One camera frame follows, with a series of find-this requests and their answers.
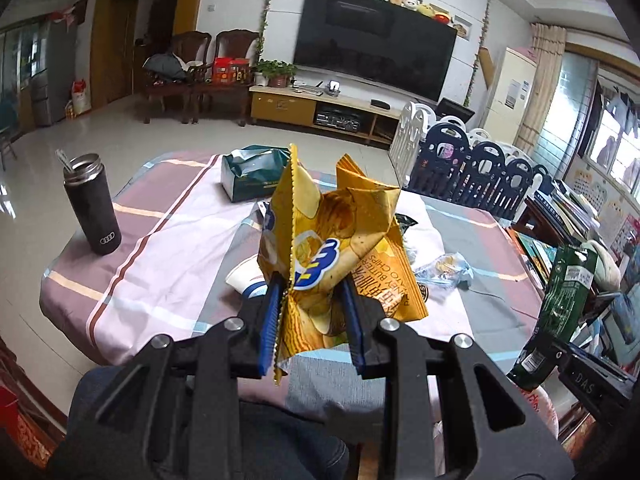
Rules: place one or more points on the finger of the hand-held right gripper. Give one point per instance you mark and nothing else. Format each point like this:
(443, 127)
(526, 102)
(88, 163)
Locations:
(590, 375)

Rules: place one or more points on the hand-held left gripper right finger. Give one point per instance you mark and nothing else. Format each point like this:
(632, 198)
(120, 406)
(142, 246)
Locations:
(352, 325)

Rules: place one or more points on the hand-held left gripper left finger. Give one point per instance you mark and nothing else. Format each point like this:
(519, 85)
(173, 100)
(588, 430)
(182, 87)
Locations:
(270, 320)

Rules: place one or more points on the white red-printed plastic bag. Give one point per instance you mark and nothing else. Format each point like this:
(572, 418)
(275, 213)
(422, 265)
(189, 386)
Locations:
(542, 410)

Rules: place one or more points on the yellow potato chip bag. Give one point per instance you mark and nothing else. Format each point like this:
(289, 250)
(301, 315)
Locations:
(340, 240)

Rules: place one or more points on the green snack bag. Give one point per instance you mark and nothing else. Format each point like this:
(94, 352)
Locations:
(565, 290)

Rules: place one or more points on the clear plastic wrapper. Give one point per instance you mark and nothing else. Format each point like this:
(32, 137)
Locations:
(445, 267)

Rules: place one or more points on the white paper cup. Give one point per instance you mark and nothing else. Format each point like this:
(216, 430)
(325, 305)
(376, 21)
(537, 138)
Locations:
(245, 277)

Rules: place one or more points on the black wrapper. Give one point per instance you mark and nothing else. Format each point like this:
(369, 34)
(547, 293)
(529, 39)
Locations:
(406, 224)

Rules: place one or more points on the green tissue box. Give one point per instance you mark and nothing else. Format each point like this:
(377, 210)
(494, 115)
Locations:
(250, 175)

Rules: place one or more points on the row of books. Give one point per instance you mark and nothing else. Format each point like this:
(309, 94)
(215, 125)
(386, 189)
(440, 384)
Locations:
(565, 205)

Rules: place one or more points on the white plastic fence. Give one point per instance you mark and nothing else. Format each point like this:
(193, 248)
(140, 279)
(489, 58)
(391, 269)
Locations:
(407, 135)

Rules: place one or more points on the navy plastic fence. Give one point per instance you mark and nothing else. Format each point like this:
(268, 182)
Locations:
(480, 170)

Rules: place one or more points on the black audio receiver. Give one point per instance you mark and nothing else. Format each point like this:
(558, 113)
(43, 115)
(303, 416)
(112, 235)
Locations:
(337, 120)

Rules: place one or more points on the black thermos bottle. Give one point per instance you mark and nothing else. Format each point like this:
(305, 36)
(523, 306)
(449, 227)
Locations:
(92, 210)

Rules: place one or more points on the yellow television cabinet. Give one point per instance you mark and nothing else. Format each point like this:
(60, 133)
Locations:
(280, 105)

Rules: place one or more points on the small desk clock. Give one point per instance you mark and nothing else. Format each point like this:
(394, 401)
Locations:
(334, 88)

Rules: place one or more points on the green potted plant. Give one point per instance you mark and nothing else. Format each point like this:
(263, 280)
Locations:
(275, 70)

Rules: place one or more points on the orange gift box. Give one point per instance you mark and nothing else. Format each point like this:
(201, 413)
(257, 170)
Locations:
(241, 71)

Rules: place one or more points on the red gift box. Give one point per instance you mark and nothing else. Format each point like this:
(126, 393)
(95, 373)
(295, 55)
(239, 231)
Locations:
(221, 71)

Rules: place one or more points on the black bag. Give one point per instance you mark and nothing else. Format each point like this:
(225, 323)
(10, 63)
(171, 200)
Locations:
(162, 65)

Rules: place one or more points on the dark wooden chair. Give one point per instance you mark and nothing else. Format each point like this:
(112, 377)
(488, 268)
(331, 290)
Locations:
(197, 42)
(235, 45)

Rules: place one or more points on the white standing air conditioner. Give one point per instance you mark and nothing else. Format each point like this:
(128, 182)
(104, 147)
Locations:
(510, 90)

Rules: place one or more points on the black television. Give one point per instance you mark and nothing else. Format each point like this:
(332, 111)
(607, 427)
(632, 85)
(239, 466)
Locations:
(375, 40)

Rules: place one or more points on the red white shopping bag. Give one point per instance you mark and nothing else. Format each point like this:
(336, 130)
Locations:
(81, 97)

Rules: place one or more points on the beige curtain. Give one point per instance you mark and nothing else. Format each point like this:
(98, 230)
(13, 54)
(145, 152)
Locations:
(545, 85)

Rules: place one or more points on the green ivy garland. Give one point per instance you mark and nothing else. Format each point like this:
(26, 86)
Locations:
(479, 55)
(265, 15)

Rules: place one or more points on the grey refrigerator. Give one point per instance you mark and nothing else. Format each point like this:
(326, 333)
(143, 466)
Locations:
(50, 75)

